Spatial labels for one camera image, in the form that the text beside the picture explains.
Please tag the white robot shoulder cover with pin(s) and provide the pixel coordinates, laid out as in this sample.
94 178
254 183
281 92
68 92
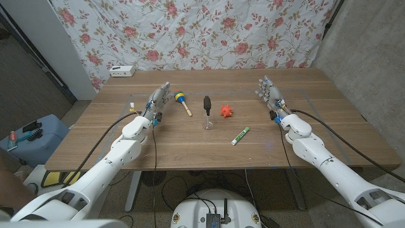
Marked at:
63 224

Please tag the person's bare limb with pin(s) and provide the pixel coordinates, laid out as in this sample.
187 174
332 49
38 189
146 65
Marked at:
12 183

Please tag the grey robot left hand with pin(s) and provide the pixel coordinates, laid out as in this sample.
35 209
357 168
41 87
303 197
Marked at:
156 103

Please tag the grey table leg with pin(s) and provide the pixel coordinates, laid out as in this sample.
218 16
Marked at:
297 193

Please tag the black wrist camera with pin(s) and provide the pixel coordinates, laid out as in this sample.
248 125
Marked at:
272 114
159 117

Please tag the black antenna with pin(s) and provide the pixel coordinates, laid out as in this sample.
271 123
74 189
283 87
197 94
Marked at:
226 210

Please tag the floral backdrop cloth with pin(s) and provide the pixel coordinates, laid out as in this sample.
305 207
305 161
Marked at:
196 31

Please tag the white table leg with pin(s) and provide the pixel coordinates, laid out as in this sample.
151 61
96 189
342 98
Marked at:
133 190

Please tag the white power strip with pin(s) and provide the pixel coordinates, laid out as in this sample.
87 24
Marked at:
121 71

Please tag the red spiky stress ball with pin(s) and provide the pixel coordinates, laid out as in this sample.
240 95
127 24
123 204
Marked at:
226 111

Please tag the green and white marker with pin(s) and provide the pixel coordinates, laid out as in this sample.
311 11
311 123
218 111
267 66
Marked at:
240 136

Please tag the black flat clip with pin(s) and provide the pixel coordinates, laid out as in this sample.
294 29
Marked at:
31 126

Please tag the black hair brush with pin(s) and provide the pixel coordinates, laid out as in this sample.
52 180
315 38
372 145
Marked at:
35 134

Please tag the black pump head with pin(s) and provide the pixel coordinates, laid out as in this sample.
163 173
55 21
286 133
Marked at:
207 103

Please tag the red toothpaste tube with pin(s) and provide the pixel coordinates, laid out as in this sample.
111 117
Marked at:
12 139

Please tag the clear plastic dispenser bottle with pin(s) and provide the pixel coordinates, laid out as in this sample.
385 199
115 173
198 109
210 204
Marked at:
208 123

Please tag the grey computer module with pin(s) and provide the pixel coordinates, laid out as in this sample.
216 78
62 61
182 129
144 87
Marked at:
213 220

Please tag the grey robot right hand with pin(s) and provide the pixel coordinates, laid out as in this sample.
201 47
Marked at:
272 96

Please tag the yellow and black floor item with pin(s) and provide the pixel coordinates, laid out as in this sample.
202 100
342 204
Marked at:
52 179

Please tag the black backdrop stand pole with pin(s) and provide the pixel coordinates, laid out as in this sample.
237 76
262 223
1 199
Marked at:
330 19

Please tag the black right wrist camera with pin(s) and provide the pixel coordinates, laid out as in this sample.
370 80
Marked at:
272 114

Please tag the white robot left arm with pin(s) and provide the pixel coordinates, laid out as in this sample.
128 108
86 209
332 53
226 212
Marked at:
104 168

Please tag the white robot torso base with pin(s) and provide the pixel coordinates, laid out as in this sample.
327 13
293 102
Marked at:
196 209

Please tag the blue storage box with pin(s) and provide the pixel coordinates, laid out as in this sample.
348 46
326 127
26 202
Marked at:
44 145

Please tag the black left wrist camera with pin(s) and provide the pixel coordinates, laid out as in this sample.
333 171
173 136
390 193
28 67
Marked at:
159 117

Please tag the multicoloured wooden maraca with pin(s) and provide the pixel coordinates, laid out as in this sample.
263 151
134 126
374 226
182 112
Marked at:
179 96

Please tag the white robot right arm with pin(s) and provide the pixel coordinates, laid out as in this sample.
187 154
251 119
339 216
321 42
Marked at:
316 152

